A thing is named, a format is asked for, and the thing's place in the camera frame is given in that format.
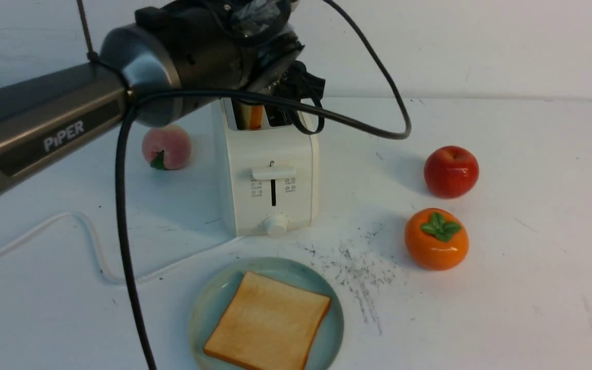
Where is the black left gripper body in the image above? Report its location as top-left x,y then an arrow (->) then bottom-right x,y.
135,1 -> 305,101

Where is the toast slice taken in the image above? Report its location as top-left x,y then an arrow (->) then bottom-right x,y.
242,105 -> 265,131
203,271 -> 331,369

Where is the grey Piper robot left arm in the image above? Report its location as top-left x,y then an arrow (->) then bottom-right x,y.
0,1 -> 303,195

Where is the white two-slot toaster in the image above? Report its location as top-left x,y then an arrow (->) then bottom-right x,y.
212,99 -> 320,237

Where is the pink peach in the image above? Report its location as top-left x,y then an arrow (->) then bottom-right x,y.
141,124 -> 192,171

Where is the red apple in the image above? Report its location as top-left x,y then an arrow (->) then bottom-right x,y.
423,145 -> 480,199

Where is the light blue round plate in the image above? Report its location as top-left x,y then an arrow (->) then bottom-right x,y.
188,257 -> 344,369

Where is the orange persimmon with green leaf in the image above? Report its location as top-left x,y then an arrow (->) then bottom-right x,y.
404,208 -> 470,271

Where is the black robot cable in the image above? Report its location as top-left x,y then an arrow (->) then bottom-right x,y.
115,0 -> 412,370

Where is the white toaster power cord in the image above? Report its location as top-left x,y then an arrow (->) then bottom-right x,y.
0,211 -> 245,285

